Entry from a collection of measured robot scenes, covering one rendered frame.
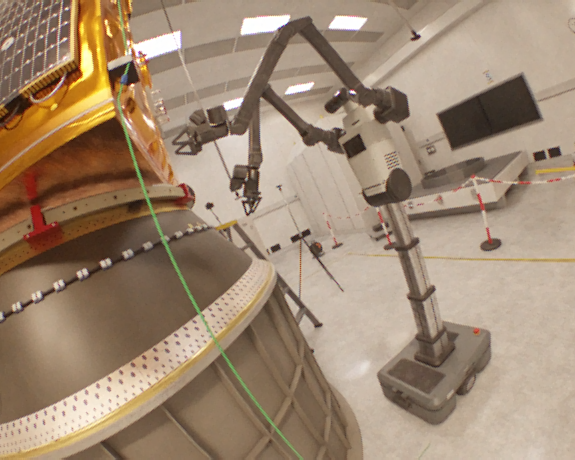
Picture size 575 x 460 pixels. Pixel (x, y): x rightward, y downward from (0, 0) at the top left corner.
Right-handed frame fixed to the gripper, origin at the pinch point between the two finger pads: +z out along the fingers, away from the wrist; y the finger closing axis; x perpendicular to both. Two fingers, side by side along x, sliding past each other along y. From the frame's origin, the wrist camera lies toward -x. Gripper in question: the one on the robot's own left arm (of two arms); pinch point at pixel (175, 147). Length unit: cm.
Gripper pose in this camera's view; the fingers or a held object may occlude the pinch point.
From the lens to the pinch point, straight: 94.4
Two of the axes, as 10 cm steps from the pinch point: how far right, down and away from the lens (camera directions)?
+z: -8.6, 4.1, -2.9
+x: 4.0, 9.1, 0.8
